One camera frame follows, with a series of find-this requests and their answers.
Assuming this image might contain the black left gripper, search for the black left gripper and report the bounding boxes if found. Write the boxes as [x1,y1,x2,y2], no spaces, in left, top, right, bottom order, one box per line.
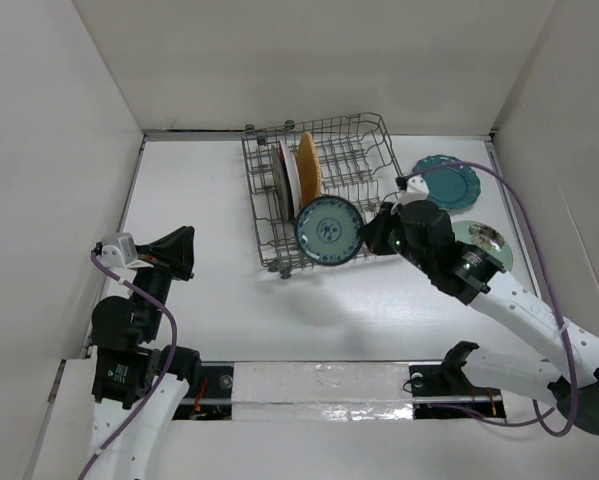
[127,223,195,337]

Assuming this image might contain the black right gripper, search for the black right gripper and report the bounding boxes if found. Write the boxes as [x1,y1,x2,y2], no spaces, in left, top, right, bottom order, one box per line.
[360,201,432,275]

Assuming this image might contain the small blue patterned plate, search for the small blue patterned plate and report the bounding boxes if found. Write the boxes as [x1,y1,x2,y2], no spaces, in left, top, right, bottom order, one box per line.
[294,195,365,267]

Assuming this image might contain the woven bamboo tray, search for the woven bamboo tray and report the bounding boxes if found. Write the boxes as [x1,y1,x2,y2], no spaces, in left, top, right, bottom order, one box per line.
[296,131,322,206]

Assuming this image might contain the red and teal floral plate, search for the red and teal floral plate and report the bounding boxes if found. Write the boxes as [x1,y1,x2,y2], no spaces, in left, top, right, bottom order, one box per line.
[278,141,301,216]

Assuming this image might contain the grey reindeer plate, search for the grey reindeer plate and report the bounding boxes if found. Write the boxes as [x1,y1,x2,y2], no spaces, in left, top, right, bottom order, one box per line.
[271,147,293,223]

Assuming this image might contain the light green flower plate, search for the light green flower plate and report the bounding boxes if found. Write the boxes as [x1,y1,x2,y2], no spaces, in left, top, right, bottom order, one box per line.
[452,220,514,271]

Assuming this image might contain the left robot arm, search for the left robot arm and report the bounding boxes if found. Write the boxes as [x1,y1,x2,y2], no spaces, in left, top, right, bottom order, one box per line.
[79,226,202,479]

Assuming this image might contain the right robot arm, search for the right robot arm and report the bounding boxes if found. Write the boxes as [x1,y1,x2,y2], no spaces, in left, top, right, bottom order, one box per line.
[359,200,599,436]

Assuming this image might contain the dark teal scalloped plate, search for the dark teal scalloped plate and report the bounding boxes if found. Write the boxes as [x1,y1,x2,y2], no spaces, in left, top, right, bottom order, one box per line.
[412,155,481,211]

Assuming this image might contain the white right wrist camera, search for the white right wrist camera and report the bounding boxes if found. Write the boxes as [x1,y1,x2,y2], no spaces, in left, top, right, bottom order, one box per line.
[396,175,429,205]

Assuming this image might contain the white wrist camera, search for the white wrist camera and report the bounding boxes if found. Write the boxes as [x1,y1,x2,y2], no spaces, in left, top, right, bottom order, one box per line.
[99,232,138,268]
[396,175,429,205]

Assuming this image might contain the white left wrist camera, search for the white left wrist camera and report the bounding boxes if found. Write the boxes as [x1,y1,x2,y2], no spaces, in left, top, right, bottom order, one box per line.
[99,232,138,268]

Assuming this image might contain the grey wire dish rack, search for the grey wire dish rack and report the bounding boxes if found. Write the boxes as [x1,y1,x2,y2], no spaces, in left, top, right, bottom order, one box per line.
[241,112,426,279]

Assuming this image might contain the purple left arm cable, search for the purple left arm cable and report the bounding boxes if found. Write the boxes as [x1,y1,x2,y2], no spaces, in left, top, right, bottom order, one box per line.
[76,249,180,480]

